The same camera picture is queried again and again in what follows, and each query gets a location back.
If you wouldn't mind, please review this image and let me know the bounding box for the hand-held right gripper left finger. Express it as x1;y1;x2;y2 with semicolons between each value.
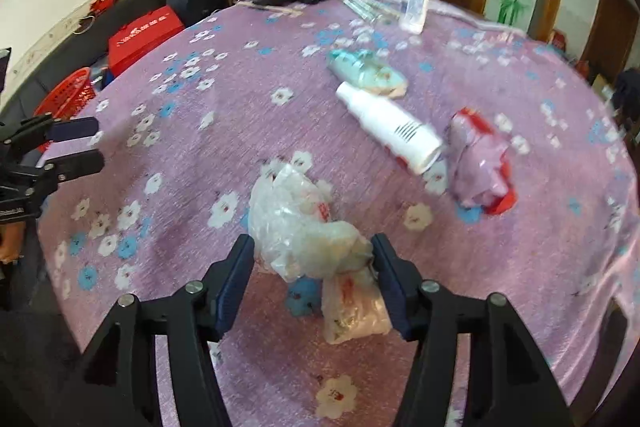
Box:
62;234;257;427

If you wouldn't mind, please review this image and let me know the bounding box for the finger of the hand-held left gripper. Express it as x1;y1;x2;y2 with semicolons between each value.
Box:
20;150;105;188
15;114;99;150

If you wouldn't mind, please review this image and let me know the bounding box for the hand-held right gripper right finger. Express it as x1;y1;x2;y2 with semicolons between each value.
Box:
371;233;575;427

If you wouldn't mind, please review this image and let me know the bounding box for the red plastic basket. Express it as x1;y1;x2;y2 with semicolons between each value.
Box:
32;67;108;152

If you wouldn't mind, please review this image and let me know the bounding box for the small clear plastic bag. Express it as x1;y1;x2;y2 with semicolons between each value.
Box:
320;267;392;347

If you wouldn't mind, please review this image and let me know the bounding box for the large clear plastic bag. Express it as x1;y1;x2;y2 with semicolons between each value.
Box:
248;164;375;283

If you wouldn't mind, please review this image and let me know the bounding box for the red purple wrapper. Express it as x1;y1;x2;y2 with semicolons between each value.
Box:
446;108;518;214

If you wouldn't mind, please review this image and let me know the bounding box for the white spray bottle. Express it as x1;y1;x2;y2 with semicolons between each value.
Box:
335;81;446;175

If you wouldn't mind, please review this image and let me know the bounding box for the teal packet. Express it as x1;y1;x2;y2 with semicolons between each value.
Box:
327;48;408;99

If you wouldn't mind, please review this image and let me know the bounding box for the person's left hand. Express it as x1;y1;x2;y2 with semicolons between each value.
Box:
0;225;25;264

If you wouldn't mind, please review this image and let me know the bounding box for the black sofa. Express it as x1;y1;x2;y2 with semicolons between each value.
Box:
0;0;166;122

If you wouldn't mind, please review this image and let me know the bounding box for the red gift box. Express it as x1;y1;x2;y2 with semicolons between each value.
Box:
108;6;185;78

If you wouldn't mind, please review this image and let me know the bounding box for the black bag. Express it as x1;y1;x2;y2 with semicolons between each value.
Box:
165;0;227;28

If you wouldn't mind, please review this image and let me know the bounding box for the wooden chopsticks pair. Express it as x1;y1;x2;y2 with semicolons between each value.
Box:
237;2;303;18

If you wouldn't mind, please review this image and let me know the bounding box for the wrapped chopsticks bundle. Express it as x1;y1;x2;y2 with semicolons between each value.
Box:
342;0;401;25

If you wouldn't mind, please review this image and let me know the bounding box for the dark jacket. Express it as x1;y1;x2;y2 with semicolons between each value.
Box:
612;68;640;122

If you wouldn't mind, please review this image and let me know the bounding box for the wooden door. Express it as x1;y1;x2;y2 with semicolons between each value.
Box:
582;0;636;78

